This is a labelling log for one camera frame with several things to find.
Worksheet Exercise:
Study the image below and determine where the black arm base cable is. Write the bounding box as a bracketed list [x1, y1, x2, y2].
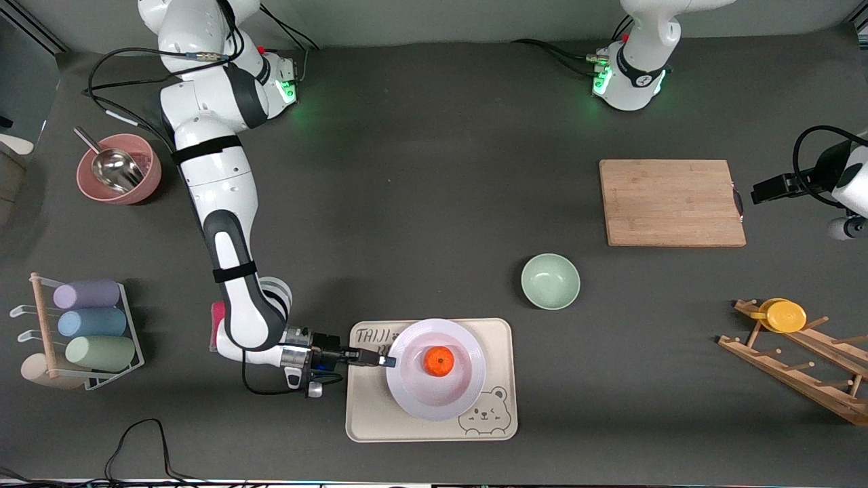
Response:
[260, 5, 321, 52]
[512, 39, 611, 75]

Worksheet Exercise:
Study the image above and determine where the purple cup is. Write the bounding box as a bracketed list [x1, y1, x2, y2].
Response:
[53, 279, 121, 310]

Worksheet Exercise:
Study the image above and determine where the pink bowl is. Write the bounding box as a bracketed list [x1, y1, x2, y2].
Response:
[77, 134, 163, 205]

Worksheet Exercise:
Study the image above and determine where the beige bear print tray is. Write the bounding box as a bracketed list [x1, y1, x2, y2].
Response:
[345, 318, 518, 443]

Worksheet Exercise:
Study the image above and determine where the light green bowl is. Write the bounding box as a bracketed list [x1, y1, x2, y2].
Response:
[521, 253, 581, 310]

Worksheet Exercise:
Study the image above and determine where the black right arm base cable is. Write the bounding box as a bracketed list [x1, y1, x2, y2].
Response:
[260, 5, 321, 52]

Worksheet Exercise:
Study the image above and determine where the beige cup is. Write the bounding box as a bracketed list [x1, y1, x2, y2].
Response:
[20, 354, 85, 390]

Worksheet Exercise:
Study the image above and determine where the green cup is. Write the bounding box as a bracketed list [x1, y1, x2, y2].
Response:
[65, 335, 136, 372]

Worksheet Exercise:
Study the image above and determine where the black diagonal rail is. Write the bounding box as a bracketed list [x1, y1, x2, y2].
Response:
[0, 7, 68, 54]

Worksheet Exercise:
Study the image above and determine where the pink folded cloth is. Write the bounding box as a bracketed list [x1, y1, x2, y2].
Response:
[210, 302, 227, 352]

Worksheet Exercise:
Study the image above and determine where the wooden peg drying rack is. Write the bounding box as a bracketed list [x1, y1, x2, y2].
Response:
[717, 300, 868, 427]

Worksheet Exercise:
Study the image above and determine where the black floor cable loop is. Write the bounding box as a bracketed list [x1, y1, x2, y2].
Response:
[105, 418, 204, 485]

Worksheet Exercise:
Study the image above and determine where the metal scoop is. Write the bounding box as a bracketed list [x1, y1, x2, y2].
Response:
[73, 127, 145, 194]

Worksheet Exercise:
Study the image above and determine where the white wire cup rack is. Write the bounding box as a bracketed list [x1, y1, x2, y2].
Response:
[10, 272, 145, 392]

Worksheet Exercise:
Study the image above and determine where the white round plate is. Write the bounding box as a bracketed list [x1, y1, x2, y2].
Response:
[386, 319, 487, 421]

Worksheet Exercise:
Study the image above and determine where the orange mandarin fruit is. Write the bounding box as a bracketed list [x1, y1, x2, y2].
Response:
[424, 346, 454, 376]

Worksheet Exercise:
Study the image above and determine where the yellow cup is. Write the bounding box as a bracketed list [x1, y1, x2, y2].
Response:
[749, 298, 808, 333]

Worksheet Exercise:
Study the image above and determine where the wooden cutting board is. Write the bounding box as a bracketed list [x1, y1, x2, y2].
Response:
[599, 159, 747, 247]

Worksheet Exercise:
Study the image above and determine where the blue cup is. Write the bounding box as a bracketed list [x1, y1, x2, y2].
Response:
[58, 308, 128, 338]

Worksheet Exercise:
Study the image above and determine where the black left arm base cable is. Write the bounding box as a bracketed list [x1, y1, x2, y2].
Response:
[512, 39, 611, 75]

